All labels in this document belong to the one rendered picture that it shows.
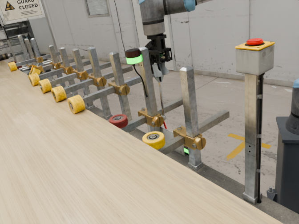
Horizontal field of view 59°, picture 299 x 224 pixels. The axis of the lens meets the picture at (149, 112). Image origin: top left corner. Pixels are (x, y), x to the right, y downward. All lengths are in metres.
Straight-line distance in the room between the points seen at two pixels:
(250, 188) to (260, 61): 0.43
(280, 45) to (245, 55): 2.97
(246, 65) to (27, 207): 0.70
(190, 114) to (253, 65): 0.34
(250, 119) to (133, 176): 0.38
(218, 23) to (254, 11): 0.55
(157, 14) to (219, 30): 2.98
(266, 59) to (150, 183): 0.45
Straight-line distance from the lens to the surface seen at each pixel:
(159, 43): 1.11
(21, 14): 3.50
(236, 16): 3.87
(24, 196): 0.89
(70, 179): 0.87
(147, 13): 1.10
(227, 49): 4.03
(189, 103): 0.95
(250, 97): 0.77
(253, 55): 0.71
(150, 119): 1.19
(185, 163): 1.15
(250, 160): 0.88
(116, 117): 1.15
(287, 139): 1.51
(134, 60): 1.06
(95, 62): 1.55
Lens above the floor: 1.39
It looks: 25 degrees down
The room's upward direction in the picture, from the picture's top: 10 degrees counter-clockwise
